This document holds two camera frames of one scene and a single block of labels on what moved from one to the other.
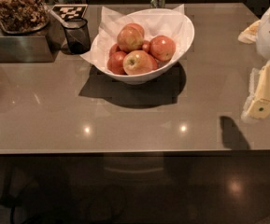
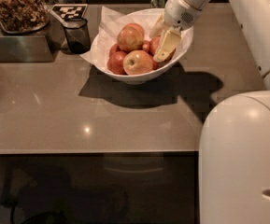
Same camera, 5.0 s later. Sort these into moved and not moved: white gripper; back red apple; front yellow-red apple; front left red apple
Moved: white gripper
Not moved: back red apple; front yellow-red apple; front left red apple
